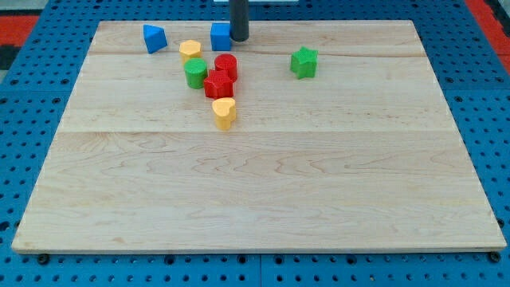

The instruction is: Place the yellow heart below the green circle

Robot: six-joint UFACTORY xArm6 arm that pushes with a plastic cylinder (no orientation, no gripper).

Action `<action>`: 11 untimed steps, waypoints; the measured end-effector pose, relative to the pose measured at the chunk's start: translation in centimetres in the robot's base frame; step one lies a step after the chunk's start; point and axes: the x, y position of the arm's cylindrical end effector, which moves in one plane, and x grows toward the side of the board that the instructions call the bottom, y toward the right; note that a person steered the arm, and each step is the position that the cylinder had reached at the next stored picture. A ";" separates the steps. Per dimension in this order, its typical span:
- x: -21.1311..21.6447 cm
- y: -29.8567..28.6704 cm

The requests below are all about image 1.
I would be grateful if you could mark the yellow heart block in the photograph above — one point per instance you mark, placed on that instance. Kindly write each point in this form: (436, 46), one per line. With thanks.
(225, 112)

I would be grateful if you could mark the red circle block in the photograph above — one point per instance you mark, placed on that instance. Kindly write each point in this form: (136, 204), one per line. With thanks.
(227, 62)

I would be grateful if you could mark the green circle block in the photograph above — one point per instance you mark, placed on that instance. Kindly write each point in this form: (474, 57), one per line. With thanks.
(195, 72)

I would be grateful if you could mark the red star block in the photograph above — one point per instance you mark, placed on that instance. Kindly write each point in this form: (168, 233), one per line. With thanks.
(218, 84)

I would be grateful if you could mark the light wooden board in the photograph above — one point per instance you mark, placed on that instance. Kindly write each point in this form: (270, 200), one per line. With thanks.
(365, 157)

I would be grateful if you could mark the green star block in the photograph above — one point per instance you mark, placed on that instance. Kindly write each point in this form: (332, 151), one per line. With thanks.
(304, 62)

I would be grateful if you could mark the yellow hexagon block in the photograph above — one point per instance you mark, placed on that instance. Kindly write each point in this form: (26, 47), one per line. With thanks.
(190, 49)

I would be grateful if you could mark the blue cube block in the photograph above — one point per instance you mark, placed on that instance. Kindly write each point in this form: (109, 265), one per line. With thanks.
(220, 37)

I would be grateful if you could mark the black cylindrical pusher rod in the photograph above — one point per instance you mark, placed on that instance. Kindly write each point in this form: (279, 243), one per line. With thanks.
(239, 20)

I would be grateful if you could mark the blue triangle block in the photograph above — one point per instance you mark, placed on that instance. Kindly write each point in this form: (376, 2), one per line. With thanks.
(154, 37)

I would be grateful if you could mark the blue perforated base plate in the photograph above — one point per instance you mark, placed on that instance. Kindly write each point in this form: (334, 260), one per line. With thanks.
(39, 83)

